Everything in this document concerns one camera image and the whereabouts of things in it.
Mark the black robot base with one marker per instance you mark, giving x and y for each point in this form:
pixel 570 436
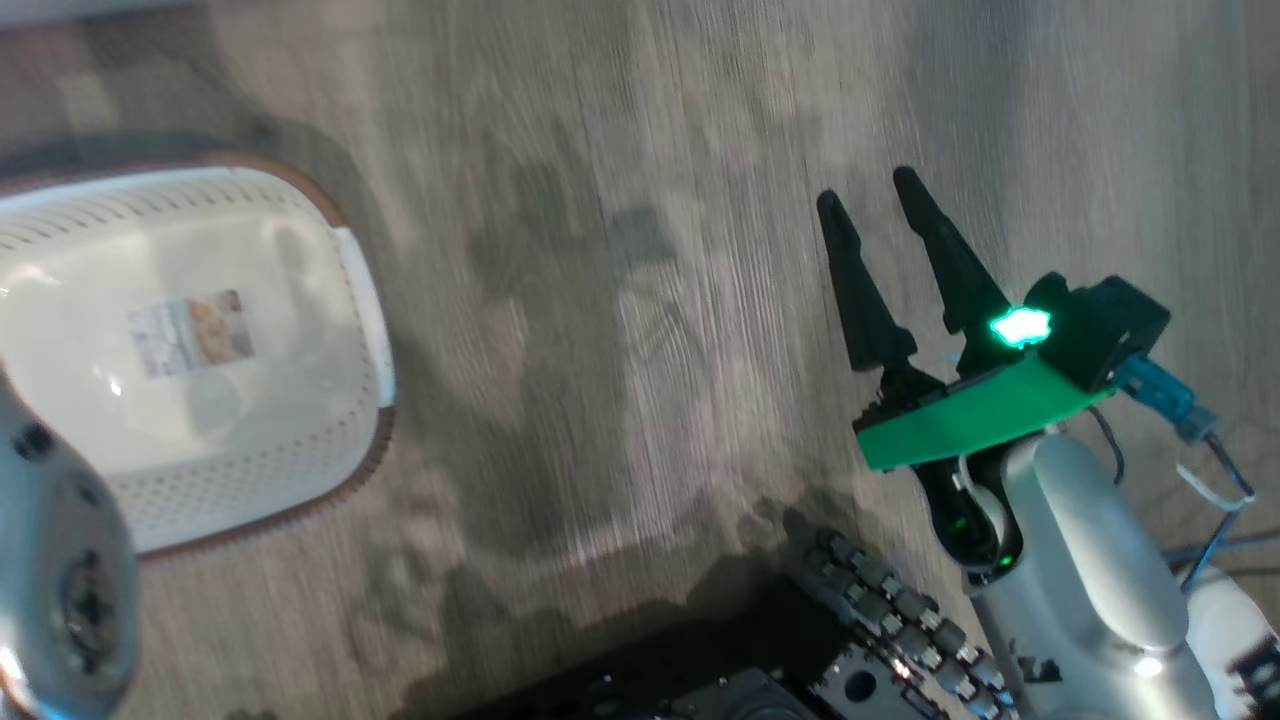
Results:
pixel 700 670

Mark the white perforated laundry basket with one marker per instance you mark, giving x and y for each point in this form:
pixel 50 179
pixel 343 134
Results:
pixel 200 420

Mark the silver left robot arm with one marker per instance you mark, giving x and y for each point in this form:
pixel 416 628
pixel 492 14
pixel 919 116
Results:
pixel 60 570

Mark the grey roller wheel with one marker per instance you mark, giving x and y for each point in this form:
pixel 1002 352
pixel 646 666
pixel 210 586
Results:
pixel 900 620

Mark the blue right camera connector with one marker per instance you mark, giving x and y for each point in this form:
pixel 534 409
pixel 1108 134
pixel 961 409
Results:
pixel 1160 395

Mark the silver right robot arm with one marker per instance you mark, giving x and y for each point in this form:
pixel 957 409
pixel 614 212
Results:
pixel 1090 580

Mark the paper basket label sticker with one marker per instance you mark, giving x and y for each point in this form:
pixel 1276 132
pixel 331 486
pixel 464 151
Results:
pixel 190 335

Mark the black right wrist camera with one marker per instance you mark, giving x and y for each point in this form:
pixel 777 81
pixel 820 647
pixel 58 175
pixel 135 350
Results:
pixel 1100 330

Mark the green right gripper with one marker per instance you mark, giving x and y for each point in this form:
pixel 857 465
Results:
pixel 980 415

